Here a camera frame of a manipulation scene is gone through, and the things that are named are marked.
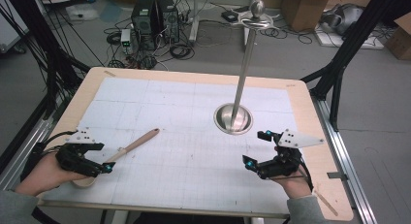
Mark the thin wooden strip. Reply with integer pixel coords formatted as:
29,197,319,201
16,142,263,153
314,189,339,217

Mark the metal utensil stand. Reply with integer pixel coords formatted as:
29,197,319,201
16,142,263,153
212,0,283,136

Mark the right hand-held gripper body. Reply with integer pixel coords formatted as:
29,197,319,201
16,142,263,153
256,128,326,180

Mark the small cardboard box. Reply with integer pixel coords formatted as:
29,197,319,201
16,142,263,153
384,12,411,61

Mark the tangle of black floor cables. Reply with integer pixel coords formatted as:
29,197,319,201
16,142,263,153
103,10,197,71

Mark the aluminium rail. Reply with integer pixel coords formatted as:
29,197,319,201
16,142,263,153
0,115,57,191
311,96,378,224

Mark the black computer tower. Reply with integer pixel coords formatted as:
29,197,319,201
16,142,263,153
156,0,180,44
130,0,160,50

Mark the black metal frame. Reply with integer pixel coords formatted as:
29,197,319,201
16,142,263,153
300,0,411,133
0,0,92,175

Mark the white floor board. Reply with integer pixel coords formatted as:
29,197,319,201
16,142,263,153
313,24,386,50

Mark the white stand post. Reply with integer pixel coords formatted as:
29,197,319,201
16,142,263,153
188,0,207,44

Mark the flat black box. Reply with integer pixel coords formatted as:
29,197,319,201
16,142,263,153
221,10,240,23

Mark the white grid mat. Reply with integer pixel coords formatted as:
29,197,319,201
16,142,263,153
42,77,300,216

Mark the person's right hand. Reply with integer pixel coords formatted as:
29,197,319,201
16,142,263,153
271,145,313,200

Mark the small white power unit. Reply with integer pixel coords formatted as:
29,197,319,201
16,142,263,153
120,28,133,54

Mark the grey bag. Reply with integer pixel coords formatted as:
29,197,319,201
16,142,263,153
321,3,365,37

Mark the open cardboard box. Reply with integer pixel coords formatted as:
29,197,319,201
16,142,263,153
280,0,337,33

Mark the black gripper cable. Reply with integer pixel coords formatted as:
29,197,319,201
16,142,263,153
41,130,79,154
267,165,315,193

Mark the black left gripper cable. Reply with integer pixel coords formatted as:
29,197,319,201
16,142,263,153
41,130,79,154

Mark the beige ladle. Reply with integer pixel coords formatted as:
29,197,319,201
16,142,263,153
71,127,161,189

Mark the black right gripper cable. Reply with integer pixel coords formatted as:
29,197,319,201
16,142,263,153
267,165,315,193

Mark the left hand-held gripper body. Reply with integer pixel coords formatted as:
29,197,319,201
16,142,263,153
54,126,107,178

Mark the wooden table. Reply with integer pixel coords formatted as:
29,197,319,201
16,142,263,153
35,66,355,222

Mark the person's left hand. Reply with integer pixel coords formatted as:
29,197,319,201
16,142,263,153
14,151,89,197

